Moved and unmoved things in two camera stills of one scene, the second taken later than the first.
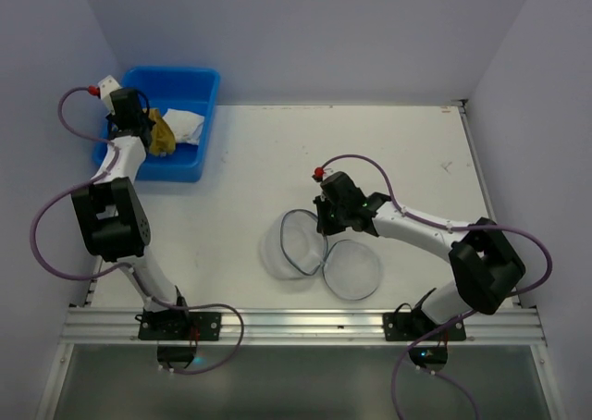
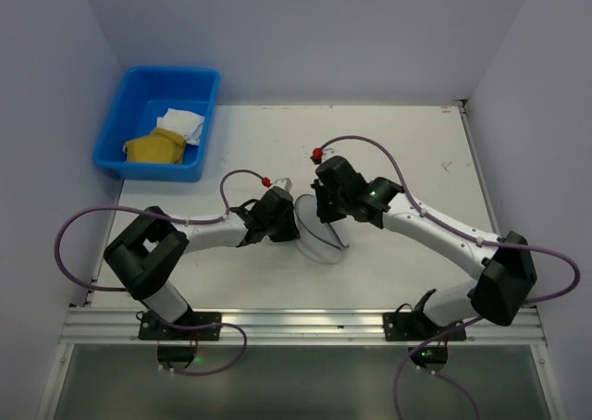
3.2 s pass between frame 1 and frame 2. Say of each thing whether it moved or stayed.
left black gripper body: moved
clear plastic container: moved
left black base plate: stayed
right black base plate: stayed
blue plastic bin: stayed
